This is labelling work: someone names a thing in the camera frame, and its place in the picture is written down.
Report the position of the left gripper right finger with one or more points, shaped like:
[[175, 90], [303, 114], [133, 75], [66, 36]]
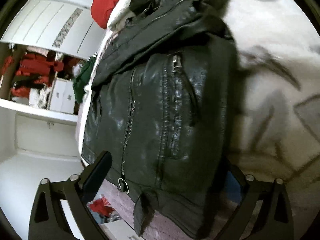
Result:
[[269, 200]]

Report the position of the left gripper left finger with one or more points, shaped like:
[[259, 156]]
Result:
[[48, 220]]

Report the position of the black leather jacket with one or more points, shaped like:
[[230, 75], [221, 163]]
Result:
[[161, 105]]

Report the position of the hanging red clothes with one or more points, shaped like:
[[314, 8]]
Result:
[[23, 69]]

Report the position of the white drawer unit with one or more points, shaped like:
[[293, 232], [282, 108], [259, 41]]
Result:
[[62, 97]]

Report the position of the folded green garment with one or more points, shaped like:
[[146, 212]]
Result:
[[82, 79]]

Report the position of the floral purple bed blanket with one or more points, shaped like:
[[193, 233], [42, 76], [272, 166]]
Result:
[[276, 130]]

